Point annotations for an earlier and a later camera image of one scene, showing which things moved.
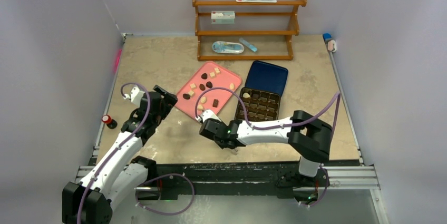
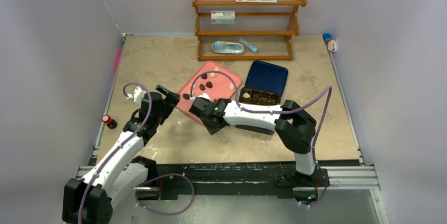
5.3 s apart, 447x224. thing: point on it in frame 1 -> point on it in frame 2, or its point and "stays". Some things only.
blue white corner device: x=330 y=43 stays
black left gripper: x=166 y=103 stays
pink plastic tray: x=214 y=75 stays
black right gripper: x=207 y=128 -> x=212 y=121
